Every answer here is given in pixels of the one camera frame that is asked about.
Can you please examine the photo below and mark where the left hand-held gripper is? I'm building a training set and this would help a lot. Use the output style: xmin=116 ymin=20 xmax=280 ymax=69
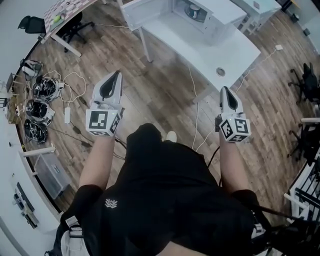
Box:
xmin=85 ymin=70 xmax=125 ymax=138

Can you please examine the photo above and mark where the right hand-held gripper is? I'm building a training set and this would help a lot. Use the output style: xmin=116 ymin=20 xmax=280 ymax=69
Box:
xmin=215 ymin=86 xmax=252 ymax=143

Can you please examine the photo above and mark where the white microwave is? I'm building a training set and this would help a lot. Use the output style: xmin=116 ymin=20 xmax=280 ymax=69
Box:
xmin=119 ymin=0 xmax=248 ymax=46

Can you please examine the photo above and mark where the dark blue cup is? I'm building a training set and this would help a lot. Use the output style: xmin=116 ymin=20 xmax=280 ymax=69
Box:
xmin=188 ymin=4 xmax=202 ymax=19

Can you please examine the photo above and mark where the person's left forearm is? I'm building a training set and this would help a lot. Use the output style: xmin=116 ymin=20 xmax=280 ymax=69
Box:
xmin=79 ymin=129 xmax=119 ymax=192

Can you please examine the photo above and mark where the person's right forearm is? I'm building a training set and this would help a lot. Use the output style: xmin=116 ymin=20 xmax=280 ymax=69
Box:
xmin=218 ymin=136 xmax=251 ymax=195

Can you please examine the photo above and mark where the person's white shoe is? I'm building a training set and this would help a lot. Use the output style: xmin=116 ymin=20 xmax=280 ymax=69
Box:
xmin=165 ymin=130 xmax=178 ymax=143

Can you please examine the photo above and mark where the black office chair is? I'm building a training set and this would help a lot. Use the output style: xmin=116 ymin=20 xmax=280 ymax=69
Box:
xmin=287 ymin=62 xmax=320 ymax=106
xmin=289 ymin=119 xmax=320 ymax=163
xmin=59 ymin=11 xmax=96 ymax=54
xmin=17 ymin=15 xmax=47 ymax=35

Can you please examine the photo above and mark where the desk with patterned top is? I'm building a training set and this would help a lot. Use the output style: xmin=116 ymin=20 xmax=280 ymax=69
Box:
xmin=39 ymin=0 xmax=99 ymax=59

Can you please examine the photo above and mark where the small white desk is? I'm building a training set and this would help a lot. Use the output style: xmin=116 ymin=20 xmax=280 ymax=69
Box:
xmin=232 ymin=0 xmax=283 ymax=35

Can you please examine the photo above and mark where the clear plastic storage box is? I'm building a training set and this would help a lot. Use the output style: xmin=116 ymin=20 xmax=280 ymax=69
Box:
xmin=34 ymin=151 xmax=71 ymax=200

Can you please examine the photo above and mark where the black metal rack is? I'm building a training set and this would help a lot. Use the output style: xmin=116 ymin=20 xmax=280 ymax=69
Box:
xmin=283 ymin=149 xmax=320 ymax=226

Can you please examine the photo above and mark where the person's black clothing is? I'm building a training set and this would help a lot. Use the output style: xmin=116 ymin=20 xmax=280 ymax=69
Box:
xmin=53 ymin=123 xmax=273 ymax=256

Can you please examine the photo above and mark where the white curved table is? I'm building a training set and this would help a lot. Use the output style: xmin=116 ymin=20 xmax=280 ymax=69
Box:
xmin=0 ymin=107 xmax=65 ymax=256

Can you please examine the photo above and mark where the black flat device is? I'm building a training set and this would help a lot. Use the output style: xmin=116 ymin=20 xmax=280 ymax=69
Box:
xmin=15 ymin=181 xmax=36 ymax=213

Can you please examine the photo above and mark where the grey waist pouch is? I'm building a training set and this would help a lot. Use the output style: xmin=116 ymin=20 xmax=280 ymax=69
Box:
xmin=53 ymin=216 xmax=91 ymax=256

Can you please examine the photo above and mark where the white power cable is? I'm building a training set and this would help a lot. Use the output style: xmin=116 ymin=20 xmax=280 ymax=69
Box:
xmin=186 ymin=64 xmax=216 ymax=153

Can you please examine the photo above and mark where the white cable with adapter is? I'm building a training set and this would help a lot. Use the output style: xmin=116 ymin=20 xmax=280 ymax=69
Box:
xmin=234 ymin=44 xmax=284 ymax=94

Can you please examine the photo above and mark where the black cable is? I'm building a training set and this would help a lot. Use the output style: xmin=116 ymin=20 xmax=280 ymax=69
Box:
xmin=206 ymin=145 xmax=224 ymax=188

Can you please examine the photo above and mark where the black headset with cables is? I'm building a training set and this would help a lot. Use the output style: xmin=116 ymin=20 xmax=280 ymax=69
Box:
xmin=23 ymin=118 xmax=49 ymax=144
xmin=31 ymin=74 xmax=62 ymax=102
xmin=25 ymin=99 xmax=56 ymax=124

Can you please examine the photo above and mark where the thin white floor cable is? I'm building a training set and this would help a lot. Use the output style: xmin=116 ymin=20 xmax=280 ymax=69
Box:
xmin=94 ymin=22 xmax=132 ymax=30

